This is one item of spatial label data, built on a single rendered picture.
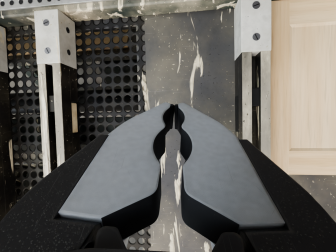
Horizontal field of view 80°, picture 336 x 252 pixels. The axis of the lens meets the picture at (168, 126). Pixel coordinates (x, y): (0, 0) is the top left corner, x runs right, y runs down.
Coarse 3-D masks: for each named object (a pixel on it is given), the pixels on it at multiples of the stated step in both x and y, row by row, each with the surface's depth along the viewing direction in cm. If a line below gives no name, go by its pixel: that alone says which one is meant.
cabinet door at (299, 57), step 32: (288, 0) 46; (320, 0) 46; (288, 32) 47; (320, 32) 46; (288, 64) 47; (320, 64) 47; (288, 96) 47; (320, 96) 47; (288, 128) 48; (320, 128) 47; (288, 160) 48; (320, 160) 47
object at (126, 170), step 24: (144, 120) 10; (168, 120) 11; (120, 144) 8; (144, 144) 8; (96, 168) 7; (120, 168) 7; (144, 168) 7; (72, 192) 6; (96, 192) 6; (120, 192) 6; (144, 192) 6; (72, 216) 6; (96, 216) 6; (120, 216) 6; (144, 216) 7
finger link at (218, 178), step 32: (192, 128) 9; (224, 128) 9; (192, 160) 7; (224, 160) 7; (192, 192) 6; (224, 192) 6; (256, 192) 6; (192, 224) 7; (224, 224) 6; (256, 224) 5
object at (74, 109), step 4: (72, 104) 53; (72, 108) 53; (76, 108) 55; (72, 112) 53; (76, 112) 55; (72, 116) 53; (76, 116) 55; (72, 120) 53; (76, 120) 55; (72, 124) 53; (76, 124) 55; (72, 128) 53; (76, 128) 55
